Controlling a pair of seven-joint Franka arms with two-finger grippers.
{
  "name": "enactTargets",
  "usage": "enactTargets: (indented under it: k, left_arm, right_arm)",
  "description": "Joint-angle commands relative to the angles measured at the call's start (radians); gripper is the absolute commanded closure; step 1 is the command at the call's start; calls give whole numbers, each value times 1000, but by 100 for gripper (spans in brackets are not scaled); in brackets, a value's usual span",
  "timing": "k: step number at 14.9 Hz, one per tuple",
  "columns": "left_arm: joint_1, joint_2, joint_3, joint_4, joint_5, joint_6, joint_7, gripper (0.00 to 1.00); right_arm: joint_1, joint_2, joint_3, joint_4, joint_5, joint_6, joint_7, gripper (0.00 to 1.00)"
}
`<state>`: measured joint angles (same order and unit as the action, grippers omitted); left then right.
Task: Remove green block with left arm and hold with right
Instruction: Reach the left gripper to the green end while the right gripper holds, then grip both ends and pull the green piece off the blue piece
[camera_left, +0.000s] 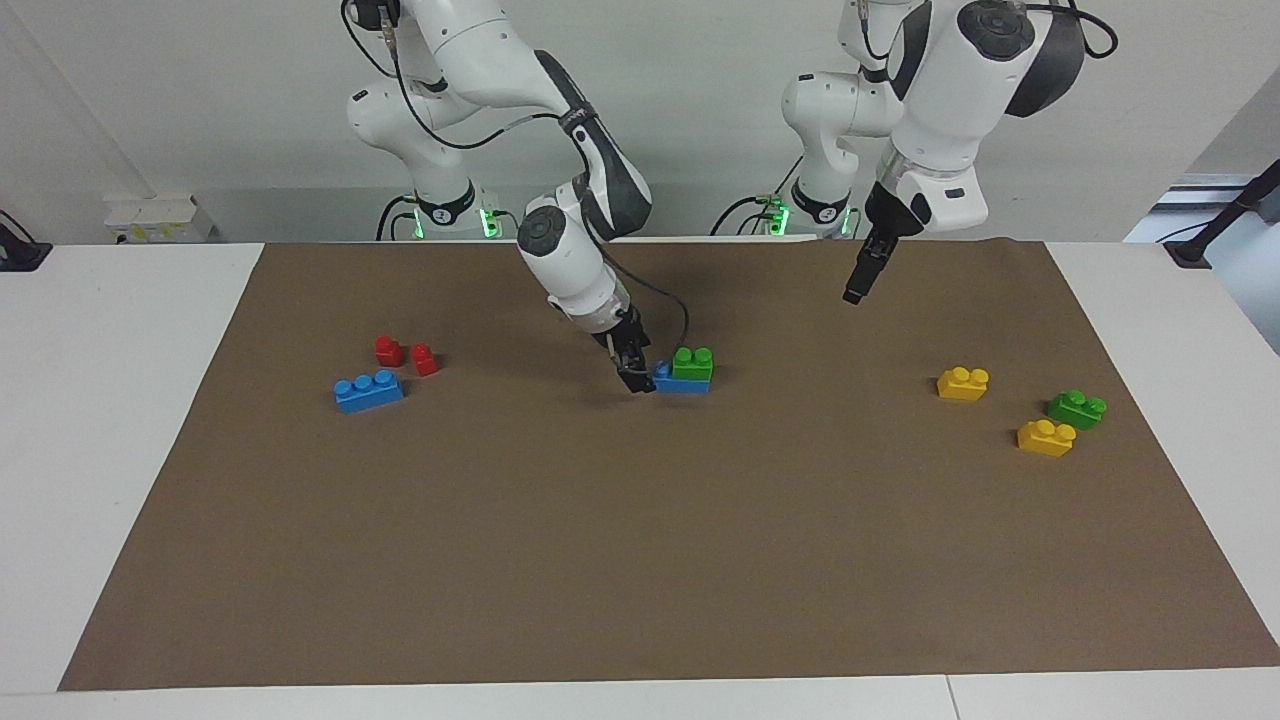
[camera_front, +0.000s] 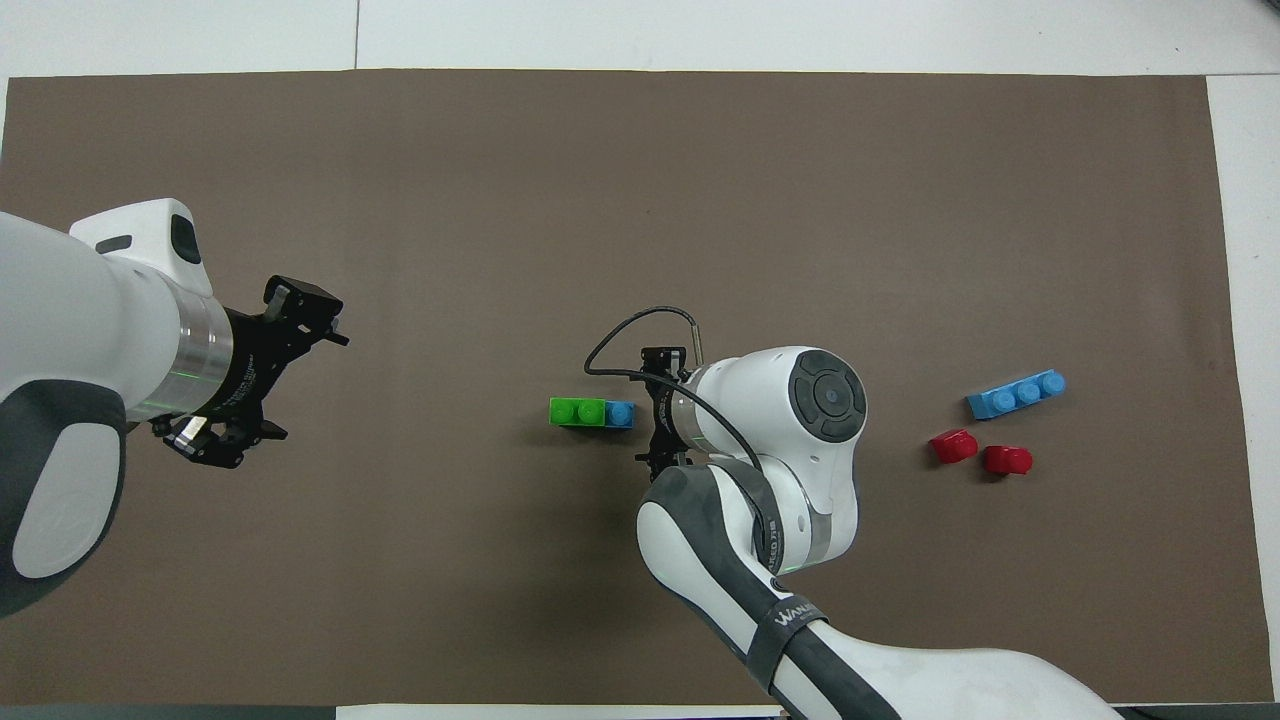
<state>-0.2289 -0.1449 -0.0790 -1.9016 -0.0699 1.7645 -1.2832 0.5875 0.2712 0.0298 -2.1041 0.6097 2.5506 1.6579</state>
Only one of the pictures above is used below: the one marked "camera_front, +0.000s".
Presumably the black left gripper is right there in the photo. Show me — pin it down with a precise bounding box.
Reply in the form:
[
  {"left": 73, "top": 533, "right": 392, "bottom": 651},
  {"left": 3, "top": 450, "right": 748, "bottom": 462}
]
[{"left": 150, "top": 275, "right": 351, "bottom": 471}]

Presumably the black velcro arm strap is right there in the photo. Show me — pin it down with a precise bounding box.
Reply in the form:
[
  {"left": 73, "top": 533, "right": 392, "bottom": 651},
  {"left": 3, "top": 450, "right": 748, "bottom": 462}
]
[{"left": 748, "top": 594, "right": 829, "bottom": 693}]

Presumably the brown table mat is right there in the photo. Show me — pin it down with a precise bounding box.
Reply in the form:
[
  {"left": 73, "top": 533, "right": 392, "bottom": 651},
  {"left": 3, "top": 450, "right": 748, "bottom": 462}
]
[{"left": 0, "top": 68, "right": 1275, "bottom": 707}]

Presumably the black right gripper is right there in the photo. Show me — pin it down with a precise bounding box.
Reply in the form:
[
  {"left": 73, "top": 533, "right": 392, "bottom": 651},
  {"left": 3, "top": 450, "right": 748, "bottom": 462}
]
[{"left": 636, "top": 346, "right": 693, "bottom": 479}]

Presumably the green two-stud toy block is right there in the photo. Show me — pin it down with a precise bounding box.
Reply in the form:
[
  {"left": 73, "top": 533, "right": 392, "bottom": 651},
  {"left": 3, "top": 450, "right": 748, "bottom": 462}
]
[{"left": 549, "top": 397, "right": 607, "bottom": 429}]

